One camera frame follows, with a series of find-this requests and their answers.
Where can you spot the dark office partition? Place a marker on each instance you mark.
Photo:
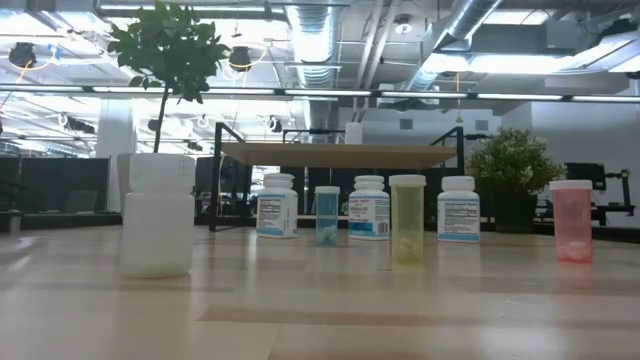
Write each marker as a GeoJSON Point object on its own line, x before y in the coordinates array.
{"type": "Point", "coordinates": [45, 185]}

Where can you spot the yellow translucent pill vial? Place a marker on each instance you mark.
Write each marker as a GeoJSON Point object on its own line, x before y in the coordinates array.
{"type": "Point", "coordinates": [407, 220]}

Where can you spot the black office monitor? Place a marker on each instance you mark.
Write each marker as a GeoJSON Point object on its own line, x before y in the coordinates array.
{"type": "Point", "coordinates": [585, 176]}

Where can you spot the blue translucent pill vial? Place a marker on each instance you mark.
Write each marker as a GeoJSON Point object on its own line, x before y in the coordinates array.
{"type": "Point", "coordinates": [327, 215]}

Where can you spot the wooden shelf black metal frame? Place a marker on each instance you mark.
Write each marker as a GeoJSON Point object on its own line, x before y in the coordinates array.
{"type": "Point", "coordinates": [340, 156]}

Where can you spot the silver slanted ceiling duct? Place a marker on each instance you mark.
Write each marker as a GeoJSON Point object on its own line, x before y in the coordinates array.
{"type": "Point", "coordinates": [465, 20]}

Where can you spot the black hanging ceiling device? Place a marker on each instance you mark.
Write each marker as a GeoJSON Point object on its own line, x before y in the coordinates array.
{"type": "Point", "coordinates": [240, 57]}
{"type": "Point", "coordinates": [22, 54]}

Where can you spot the white labelled medicine bottle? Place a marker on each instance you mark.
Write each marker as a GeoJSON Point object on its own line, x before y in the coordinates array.
{"type": "Point", "coordinates": [458, 212]}
{"type": "Point", "coordinates": [276, 210]}
{"type": "Point", "coordinates": [369, 210]}

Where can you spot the tall green leafy plant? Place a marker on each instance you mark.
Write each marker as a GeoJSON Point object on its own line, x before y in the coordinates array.
{"type": "Point", "coordinates": [170, 50]}

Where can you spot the pink translucent pill vial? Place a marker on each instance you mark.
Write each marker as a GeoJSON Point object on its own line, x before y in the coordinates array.
{"type": "Point", "coordinates": [571, 220]}

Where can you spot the small bushy green plant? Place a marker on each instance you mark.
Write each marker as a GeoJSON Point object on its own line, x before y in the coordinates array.
{"type": "Point", "coordinates": [510, 165]}

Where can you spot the silver spiral ceiling duct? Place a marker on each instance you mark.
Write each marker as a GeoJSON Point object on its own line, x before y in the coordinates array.
{"type": "Point", "coordinates": [315, 50]}

